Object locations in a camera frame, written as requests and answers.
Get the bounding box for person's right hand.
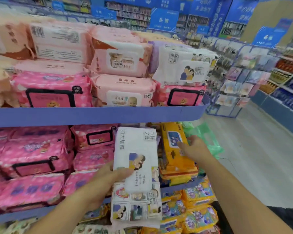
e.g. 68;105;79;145
177;135;214;165

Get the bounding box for person's left hand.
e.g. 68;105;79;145
85;161;135;210

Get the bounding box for yellow wipes pack blue flap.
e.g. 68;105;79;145
160;122;196;171

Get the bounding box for white cartoon couple wipes pack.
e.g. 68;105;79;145
113;127;160;193
152;59;211;86

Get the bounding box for person's left forearm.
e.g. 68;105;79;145
26;183;105;234

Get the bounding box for person's right forearm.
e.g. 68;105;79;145
199;155;293;234

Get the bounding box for green translucent plastic packets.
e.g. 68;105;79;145
181;121;224;161

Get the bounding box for white comic panel wipes multipack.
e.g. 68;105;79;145
158;44;219;68
110;168;163;229

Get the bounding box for blue shelf board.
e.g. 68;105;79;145
0;177;206;225
0;94;211;128

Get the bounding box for pink dotted wet wipes pack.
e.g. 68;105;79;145
11;71;94;108
153;82;207;107

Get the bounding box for pile of yellow printed packets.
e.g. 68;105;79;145
140;180;220;234

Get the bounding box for light pink baby wipes pack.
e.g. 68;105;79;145
90;25;140;44
90;38;153;78
91;74;157;107

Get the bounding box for blue rack of hanging goods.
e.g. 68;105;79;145
206;36;280;119

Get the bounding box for stack of pink dotted packets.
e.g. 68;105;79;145
0;124;119;216

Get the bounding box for pale yellow wipes pack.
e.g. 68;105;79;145
133;31;183;45

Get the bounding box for blue store shelf unit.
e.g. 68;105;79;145
250;45;293;141

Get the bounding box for person's black clothing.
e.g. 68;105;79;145
211;200;293;234

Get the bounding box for blue sign white characters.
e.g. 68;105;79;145
252;26;287;48
91;5;117;20
149;8;179;32

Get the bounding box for pale pink wipes pack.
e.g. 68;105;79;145
14;59;89;75

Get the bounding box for background shelves of goods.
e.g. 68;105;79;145
5;0;249;40

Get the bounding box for pink wipes pack white label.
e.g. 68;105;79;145
28;21;94;65

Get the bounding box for beige brown bear wipes pack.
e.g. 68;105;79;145
0;15;36;60
0;60;20;108

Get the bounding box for brown cardboard panel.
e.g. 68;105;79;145
240;0;293;47

